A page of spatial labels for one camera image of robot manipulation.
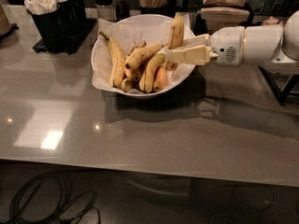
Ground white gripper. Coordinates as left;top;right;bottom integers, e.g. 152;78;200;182
167;26;245;67

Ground spotted yellow banana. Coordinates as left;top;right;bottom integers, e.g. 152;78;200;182
167;13;184;50

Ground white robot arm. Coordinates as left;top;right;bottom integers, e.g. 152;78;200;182
167;11;299;67

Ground orange-tinted banana front right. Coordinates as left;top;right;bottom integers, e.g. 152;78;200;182
153;66;169;91

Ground yellow banana with long stem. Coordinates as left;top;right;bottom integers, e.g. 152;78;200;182
124;43;164;70

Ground small yellow banana front centre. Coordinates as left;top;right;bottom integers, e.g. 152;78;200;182
139;53;166;93

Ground white bowl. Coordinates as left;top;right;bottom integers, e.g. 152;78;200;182
91;14;201;99

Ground white paper bowl liner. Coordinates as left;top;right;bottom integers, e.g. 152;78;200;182
91;13;198;96

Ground small banana stub front left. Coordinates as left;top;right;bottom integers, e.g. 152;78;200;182
121;78;133;92

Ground long yellow banana at left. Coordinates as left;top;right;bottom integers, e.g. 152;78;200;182
99;31;125;88

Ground black napkin dispenser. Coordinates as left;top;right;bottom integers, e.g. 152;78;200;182
193;5;253;35

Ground black stir stick holder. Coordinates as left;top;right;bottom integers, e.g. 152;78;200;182
140;0;177;18

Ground black condiment packet rack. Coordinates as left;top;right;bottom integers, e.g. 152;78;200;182
257;16;299;106

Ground pepper shaker black cap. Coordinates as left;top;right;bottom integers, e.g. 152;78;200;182
113;0;130;21

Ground salt shaker black cap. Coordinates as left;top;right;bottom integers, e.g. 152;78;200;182
94;0;114;21

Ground black cutlery holder bin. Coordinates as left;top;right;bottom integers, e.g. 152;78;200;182
27;0;78;54

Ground white plastic cutlery bunch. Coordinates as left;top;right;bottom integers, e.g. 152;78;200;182
24;0;67;15

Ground brown cup sleeve stack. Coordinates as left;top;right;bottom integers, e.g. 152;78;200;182
0;4;12;36

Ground black cable on floor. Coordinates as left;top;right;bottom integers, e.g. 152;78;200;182
0;171;102;224

